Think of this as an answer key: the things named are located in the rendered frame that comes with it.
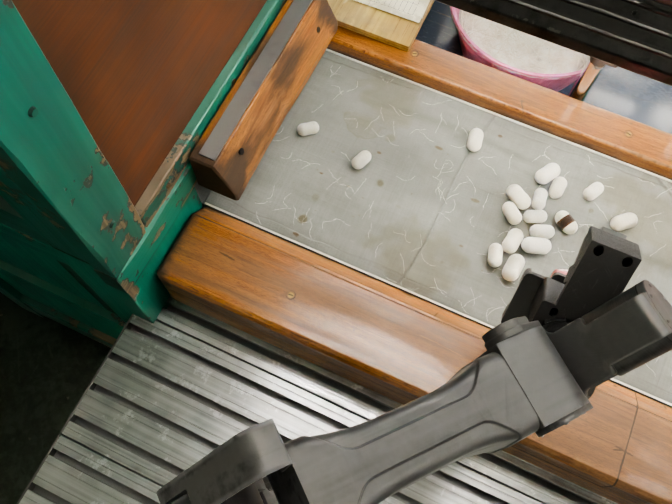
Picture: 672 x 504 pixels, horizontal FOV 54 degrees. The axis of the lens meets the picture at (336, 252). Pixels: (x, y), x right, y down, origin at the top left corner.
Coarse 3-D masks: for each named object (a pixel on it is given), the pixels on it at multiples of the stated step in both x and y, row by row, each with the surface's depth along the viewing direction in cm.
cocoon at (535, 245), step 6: (528, 240) 85; (534, 240) 85; (540, 240) 85; (546, 240) 85; (522, 246) 85; (528, 246) 85; (534, 246) 84; (540, 246) 84; (546, 246) 84; (528, 252) 85; (534, 252) 85; (540, 252) 85; (546, 252) 85
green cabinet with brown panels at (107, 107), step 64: (0, 0) 42; (64, 0) 49; (128, 0) 57; (192, 0) 67; (256, 0) 81; (0, 64) 44; (64, 64) 52; (128, 64) 61; (192, 64) 73; (0, 128) 47; (64, 128) 53; (128, 128) 65; (192, 128) 77; (0, 192) 62; (64, 192) 57; (128, 192) 71; (128, 256) 74
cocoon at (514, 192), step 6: (510, 186) 88; (516, 186) 88; (510, 192) 88; (516, 192) 87; (522, 192) 87; (510, 198) 88; (516, 198) 87; (522, 198) 87; (528, 198) 87; (516, 204) 88; (522, 204) 87; (528, 204) 87
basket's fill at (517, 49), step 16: (464, 16) 102; (480, 32) 101; (496, 32) 101; (512, 32) 100; (480, 48) 100; (496, 48) 100; (512, 48) 100; (528, 48) 99; (544, 48) 99; (560, 48) 99; (512, 64) 99; (528, 64) 99; (544, 64) 99; (560, 64) 99; (576, 64) 99
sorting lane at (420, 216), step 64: (320, 64) 97; (320, 128) 93; (384, 128) 93; (448, 128) 93; (512, 128) 94; (256, 192) 89; (320, 192) 89; (384, 192) 89; (448, 192) 90; (576, 192) 90; (640, 192) 90; (384, 256) 86; (448, 256) 86; (576, 256) 86; (640, 384) 80
